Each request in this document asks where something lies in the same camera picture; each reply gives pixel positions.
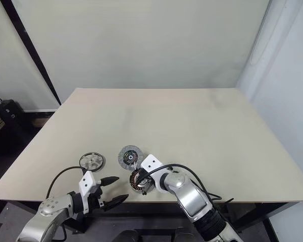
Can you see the black diagonal wall strip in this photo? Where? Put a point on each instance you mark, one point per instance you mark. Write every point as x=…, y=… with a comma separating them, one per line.
x=32, y=53

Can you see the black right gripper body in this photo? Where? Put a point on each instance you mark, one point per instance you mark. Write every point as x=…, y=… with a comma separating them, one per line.
x=149, y=187

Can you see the black table frame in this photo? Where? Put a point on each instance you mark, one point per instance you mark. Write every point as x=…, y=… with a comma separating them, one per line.
x=146, y=209

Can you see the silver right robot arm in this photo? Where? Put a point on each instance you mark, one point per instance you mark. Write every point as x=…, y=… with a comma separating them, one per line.
x=192, y=196

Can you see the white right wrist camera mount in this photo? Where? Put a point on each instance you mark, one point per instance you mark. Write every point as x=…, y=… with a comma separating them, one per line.
x=150, y=162

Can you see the dark rounded shape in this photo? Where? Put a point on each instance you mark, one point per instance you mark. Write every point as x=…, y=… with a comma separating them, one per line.
x=136, y=233
x=179, y=232

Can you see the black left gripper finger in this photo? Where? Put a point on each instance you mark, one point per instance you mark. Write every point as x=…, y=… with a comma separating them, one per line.
x=114, y=202
x=109, y=181

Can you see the grey round motor lid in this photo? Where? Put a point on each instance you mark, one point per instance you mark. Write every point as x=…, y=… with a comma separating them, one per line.
x=125, y=161

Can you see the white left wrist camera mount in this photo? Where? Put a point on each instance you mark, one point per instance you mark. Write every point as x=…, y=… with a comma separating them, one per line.
x=87, y=184

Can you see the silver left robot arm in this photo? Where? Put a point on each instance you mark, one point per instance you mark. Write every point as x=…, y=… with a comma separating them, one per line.
x=50, y=204

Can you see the black equipment case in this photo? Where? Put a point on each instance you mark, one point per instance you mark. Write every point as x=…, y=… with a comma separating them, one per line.
x=12, y=109

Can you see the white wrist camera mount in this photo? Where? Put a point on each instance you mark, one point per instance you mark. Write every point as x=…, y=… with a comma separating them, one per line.
x=87, y=184
x=150, y=162

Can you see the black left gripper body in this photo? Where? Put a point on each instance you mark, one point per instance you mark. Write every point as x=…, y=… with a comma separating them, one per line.
x=95, y=197

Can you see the motor housing with copper windings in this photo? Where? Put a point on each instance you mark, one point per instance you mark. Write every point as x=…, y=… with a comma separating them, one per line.
x=134, y=180

